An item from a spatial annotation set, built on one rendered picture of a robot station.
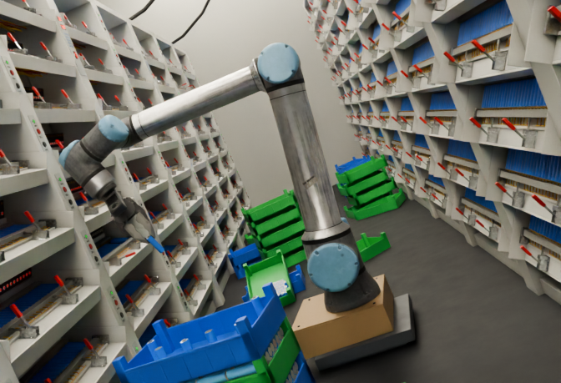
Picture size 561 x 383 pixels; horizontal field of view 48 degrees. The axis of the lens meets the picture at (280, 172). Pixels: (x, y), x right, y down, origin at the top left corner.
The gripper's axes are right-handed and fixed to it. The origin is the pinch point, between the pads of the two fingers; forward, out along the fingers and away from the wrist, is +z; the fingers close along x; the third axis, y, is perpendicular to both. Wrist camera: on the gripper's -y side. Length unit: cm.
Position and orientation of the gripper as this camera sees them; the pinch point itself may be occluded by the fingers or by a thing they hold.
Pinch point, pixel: (149, 237)
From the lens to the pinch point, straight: 196.0
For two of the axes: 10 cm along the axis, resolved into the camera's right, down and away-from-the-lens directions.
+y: -0.8, 0.4, 10.0
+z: 6.8, 7.3, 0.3
